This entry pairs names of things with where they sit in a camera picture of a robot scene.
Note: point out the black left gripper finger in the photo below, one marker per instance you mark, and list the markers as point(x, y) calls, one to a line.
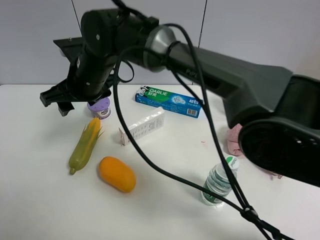
point(64, 108)

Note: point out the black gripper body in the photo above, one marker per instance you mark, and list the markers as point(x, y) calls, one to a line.
point(88, 78)

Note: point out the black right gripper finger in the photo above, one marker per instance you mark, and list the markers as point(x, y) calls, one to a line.
point(53, 95)

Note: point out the toy corn cob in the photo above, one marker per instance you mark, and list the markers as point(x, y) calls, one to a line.
point(84, 148)

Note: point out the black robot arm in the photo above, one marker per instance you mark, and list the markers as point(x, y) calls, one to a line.
point(278, 110)

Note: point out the purple air freshener can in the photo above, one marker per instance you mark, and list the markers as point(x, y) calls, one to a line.
point(100, 109)

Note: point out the orange mango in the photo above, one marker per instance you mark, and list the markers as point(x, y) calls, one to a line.
point(117, 174)

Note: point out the white carton box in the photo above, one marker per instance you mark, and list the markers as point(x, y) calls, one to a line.
point(153, 121)

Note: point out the green Darlie toothpaste box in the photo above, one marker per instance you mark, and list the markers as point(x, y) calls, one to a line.
point(169, 101)

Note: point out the pink rolled towel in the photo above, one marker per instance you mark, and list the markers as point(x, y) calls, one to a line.
point(233, 146)

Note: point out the clear water bottle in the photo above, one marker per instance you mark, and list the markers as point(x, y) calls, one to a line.
point(218, 182)

